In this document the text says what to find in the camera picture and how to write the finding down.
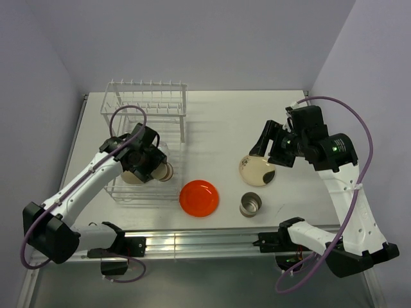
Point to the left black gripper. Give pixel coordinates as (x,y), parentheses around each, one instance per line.
(156,158)

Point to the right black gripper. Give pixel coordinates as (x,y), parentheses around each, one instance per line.
(273,131)

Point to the floral ceramic bowl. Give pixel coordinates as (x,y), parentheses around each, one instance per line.
(130,178)

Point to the steel cup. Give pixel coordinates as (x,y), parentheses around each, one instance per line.
(163,172)
(250,203)

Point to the clear plastic cup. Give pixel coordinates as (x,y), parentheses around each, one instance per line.
(164,148)

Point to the beige plate with black spot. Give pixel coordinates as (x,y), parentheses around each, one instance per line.
(256,171)

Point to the orange plastic plate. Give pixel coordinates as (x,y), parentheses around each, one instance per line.
(199,198)

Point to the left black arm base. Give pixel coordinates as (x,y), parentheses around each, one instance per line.
(120,257)

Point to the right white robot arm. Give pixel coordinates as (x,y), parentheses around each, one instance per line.
(359,244)

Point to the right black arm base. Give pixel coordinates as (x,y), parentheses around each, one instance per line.
(279,241)

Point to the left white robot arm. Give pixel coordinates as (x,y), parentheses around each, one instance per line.
(48,227)

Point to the white wire dish rack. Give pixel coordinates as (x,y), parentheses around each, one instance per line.
(156,111)

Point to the aluminium table rail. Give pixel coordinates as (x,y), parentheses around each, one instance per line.
(174,244)

